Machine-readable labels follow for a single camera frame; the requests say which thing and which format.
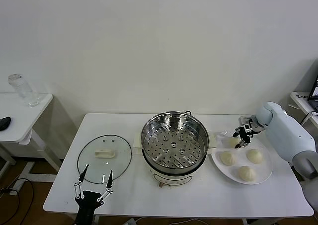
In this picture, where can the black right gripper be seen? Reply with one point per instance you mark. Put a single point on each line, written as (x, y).
(246, 135)

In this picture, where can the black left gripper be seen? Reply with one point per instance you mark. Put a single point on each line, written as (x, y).
(87, 201)

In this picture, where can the white steamed baozi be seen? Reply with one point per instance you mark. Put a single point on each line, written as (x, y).
(254, 156)
(246, 174)
(227, 158)
(233, 142)

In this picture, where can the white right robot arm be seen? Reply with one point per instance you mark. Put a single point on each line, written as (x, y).
(285, 133)

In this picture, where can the perforated stainless steel steamer basket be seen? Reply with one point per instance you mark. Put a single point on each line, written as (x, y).
(174, 145)

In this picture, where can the white round plate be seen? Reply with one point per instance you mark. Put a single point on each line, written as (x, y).
(263, 172)

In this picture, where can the white side table with laptop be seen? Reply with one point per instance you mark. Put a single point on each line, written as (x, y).
(298, 100)

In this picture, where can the white paper label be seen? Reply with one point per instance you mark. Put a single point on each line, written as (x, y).
(301, 96)

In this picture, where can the white electric cooker pot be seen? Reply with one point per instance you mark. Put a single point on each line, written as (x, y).
(171, 179)

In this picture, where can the dark laptop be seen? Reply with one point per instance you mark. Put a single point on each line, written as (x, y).
(314, 91)

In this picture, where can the black computer mouse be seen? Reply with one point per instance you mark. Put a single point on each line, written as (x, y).
(4, 123)

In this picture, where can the clear plastic water bottle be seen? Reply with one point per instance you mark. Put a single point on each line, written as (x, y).
(23, 89)

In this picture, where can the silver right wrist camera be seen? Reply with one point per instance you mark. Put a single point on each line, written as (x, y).
(245, 124)

